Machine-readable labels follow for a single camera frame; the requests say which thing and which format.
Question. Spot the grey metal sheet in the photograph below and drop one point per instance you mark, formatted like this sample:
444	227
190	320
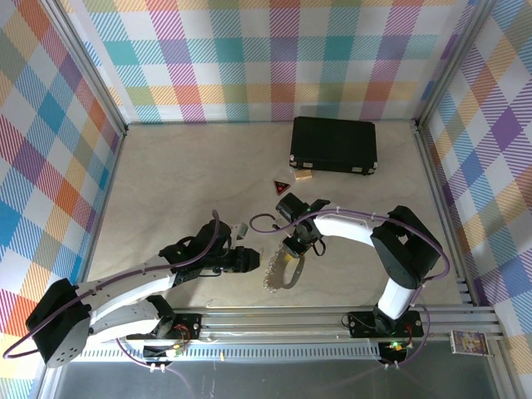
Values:
291	378

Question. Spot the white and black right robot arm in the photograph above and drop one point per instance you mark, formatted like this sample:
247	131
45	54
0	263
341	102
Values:
345	228

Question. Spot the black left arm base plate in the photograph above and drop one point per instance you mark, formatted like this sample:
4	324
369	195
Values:
189	326

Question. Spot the aluminium frame post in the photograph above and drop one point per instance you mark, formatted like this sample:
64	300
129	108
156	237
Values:
87	66
452	62

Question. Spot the aluminium frame bar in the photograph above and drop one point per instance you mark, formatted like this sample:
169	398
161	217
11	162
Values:
109	183
439	195

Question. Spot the black hard case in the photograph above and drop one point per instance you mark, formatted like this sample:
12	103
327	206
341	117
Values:
332	141

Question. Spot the red triangular tag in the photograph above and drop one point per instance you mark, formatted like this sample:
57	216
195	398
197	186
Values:
280	186

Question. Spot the small wooden block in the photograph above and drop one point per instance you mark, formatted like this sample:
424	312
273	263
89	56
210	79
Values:
302	175

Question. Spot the colourful printed card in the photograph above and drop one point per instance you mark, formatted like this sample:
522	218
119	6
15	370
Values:
469	342

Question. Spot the black controller board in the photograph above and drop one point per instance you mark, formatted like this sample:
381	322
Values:
395	353
162	352

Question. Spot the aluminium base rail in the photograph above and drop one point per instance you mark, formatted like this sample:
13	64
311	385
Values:
270	326

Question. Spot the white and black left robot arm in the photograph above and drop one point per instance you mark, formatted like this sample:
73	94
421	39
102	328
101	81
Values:
124	282

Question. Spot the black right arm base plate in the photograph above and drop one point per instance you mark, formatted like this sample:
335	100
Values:
361	324

